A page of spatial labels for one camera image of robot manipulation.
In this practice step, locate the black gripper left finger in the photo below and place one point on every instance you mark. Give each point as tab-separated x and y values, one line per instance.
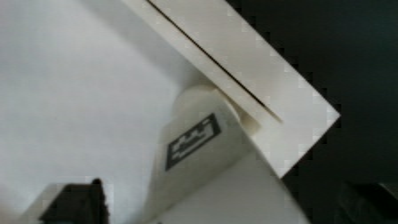
77	207

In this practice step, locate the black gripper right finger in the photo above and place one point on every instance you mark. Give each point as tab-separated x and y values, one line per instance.
368	203

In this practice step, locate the white table leg tagged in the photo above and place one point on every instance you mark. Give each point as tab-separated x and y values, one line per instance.
214	184

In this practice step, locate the white square tabletop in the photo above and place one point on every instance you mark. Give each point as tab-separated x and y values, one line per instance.
91	75

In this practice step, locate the white U-shaped fence wall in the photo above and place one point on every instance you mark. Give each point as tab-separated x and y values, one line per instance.
260	80

